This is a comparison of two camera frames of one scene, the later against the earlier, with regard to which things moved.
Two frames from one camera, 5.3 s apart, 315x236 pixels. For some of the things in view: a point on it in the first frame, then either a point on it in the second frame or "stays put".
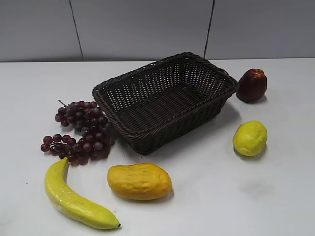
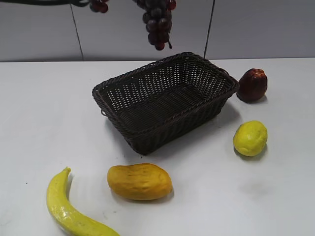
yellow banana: (63, 198) → (66, 217)
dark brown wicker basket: (153, 106) stays put
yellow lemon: (250, 138) stays put
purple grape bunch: (97, 132) → (157, 18)
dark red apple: (252, 86) stays put
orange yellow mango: (145, 181) stays put
